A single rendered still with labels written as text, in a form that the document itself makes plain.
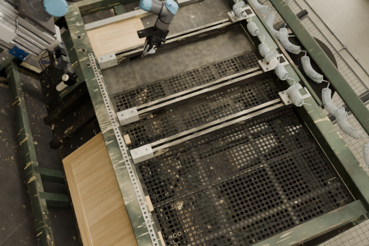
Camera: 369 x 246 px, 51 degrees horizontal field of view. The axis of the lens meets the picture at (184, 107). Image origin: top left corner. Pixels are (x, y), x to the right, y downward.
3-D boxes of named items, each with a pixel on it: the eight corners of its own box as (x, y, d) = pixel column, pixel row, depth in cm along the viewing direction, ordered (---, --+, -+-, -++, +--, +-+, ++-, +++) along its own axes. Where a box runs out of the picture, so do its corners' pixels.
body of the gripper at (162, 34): (161, 49, 219) (171, 32, 212) (148, 46, 214) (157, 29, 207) (158, 40, 224) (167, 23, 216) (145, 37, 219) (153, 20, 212)
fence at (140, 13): (85, 28, 289) (84, 24, 286) (201, -5, 307) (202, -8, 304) (87, 33, 286) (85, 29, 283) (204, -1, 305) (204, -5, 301)
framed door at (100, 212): (64, 160, 283) (61, 160, 281) (119, 119, 267) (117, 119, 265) (95, 284, 238) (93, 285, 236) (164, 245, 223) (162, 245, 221)
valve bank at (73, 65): (31, 39, 278) (54, 18, 271) (46, 47, 289) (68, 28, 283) (44, 92, 253) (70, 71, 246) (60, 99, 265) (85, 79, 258)
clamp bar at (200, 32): (97, 61, 272) (90, 38, 252) (248, 16, 295) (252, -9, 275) (101, 72, 267) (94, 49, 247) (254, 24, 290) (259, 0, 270)
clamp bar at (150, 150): (130, 152, 234) (124, 134, 214) (300, 93, 257) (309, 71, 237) (135, 167, 229) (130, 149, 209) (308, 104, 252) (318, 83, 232)
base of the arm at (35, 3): (26, 10, 197) (39, -2, 194) (25, -7, 206) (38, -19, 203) (50, 26, 208) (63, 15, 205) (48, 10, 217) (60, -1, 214)
